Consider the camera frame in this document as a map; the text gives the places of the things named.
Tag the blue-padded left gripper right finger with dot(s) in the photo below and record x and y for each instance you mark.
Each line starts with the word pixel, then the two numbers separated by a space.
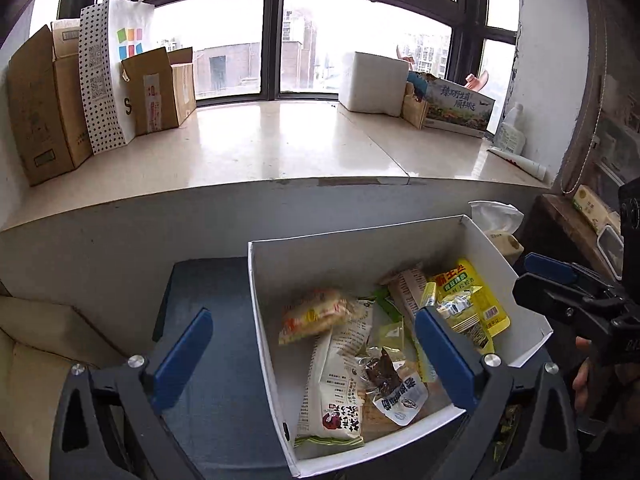
pixel 519 423

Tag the white long snack bag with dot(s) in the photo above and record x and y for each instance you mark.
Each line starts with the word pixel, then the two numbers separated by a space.
pixel 331 413

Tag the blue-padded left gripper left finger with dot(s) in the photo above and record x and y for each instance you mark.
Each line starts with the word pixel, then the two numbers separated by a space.
pixel 109 423

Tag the white open storage box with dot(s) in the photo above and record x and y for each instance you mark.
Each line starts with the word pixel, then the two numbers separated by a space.
pixel 355 261

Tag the white rectangular mirror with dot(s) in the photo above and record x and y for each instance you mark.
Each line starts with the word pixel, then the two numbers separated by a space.
pixel 611 247

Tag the green snack packet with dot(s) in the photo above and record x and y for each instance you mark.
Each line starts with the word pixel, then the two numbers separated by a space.
pixel 388 325

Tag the person's right hand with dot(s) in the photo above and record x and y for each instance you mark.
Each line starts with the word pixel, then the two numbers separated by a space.
pixel 589 390

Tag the white foam box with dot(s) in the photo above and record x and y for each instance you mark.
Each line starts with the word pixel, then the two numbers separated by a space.
pixel 373 84

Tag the clear plastic drawer organizer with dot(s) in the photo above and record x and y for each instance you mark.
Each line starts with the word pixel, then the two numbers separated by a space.
pixel 615 160

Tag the pink striped snack packet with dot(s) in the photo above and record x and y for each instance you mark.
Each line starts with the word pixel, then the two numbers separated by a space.
pixel 406 288

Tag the small open cardboard box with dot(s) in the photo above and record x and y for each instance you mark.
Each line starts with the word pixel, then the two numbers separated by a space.
pixel 161 88

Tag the white tube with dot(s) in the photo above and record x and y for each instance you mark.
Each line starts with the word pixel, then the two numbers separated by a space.
pixel 532 168

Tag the small brown jerky packet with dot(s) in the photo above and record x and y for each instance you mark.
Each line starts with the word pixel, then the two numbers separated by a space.
pixel 381 373

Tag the printed landscape carton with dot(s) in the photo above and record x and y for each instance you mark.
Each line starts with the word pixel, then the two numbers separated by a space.
pixel 452 107

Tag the cream leather sofa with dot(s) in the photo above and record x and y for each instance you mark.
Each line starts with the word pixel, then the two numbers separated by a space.
pixel 39 344

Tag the cream patterned pouch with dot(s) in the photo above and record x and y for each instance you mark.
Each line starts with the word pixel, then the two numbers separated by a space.
pixel 597 213

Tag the large brown cardboard box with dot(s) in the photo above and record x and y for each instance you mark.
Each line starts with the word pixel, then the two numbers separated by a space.
pixel 47 117

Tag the beige tissue pack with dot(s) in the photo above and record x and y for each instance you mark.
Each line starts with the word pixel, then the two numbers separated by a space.
pixel 499 222

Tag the wooden side shelf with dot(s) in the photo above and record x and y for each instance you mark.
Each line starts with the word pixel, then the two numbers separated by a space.
pixel 576 228

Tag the small woven basket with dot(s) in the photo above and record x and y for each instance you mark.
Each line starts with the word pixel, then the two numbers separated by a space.
pixel 413 109

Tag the yellow snack packet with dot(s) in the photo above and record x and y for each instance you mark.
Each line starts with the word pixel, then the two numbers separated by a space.
pixel 463 276

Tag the yellow-green chip bag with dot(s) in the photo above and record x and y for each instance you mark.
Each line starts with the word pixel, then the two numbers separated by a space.
pixel 462 315

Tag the round rice cracker snack pack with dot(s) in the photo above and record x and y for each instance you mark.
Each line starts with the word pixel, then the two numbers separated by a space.
pixel 319 311

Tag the white plastic bottle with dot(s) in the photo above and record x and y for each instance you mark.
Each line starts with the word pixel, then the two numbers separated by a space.
pixel 509 136

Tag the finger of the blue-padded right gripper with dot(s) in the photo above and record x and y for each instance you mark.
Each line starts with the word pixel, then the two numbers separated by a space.
pixel 540 295
pixel 550 269

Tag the white dotted paper bag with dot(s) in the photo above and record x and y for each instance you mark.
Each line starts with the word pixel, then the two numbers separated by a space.
pixel 110 32

